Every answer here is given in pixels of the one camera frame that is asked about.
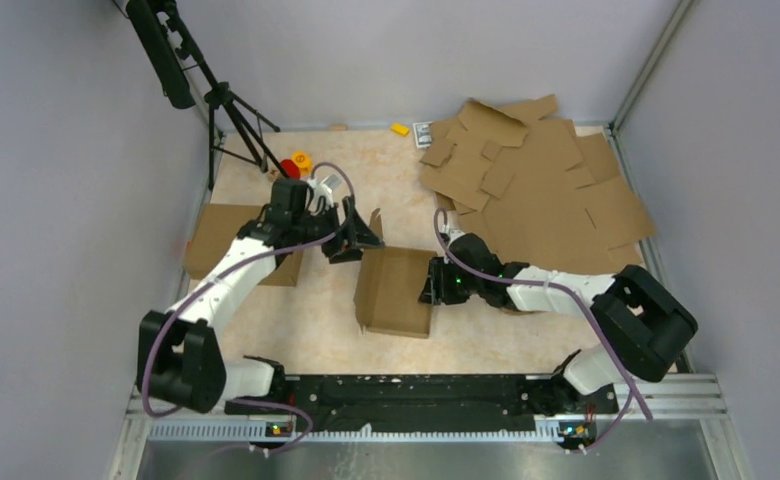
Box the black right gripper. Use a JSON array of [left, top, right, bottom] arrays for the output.
[[419, 257, 482, 306]]

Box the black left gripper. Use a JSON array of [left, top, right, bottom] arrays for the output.
[[292, 196, 384, 263]]

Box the cardboard box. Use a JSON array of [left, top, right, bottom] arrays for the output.
[[354, 245, 436, 339], [183, 203, 303, 287]]

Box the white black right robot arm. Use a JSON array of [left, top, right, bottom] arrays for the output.
[[418, 231, 698, 412]]

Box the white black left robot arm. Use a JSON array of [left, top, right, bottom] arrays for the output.
[[136, 178, 384, 416]]

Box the playing card box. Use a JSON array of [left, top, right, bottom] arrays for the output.
[[411, 122, 433, 150]]

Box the folded closed cardboard box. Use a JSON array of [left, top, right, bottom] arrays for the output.
[[183, 203, 303, 287]]

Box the orange round toy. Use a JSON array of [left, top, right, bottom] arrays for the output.
[[291, 151, 313, 176]]

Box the red round toy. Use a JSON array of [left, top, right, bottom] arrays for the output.
[[280, 159, 301, 179]]

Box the yellow block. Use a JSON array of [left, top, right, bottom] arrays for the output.
[[391, 123, 410, 137]]

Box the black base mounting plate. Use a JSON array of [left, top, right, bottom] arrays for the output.
[[222, 374, 619, 433]]

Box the cardboard sheet pile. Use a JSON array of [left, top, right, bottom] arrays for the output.
[[419, 94, 655, 274]]

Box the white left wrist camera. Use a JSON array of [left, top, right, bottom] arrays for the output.
[[307, 174, 341, 212]]

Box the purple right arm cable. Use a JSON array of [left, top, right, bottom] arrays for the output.
[[433, 207, 654, 457]]

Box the aluminium frame rail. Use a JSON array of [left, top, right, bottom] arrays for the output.
[[110, 373, 752, 479]]

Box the black camera tripod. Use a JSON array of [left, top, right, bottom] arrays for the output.
[[114, 0, 300, 191]]

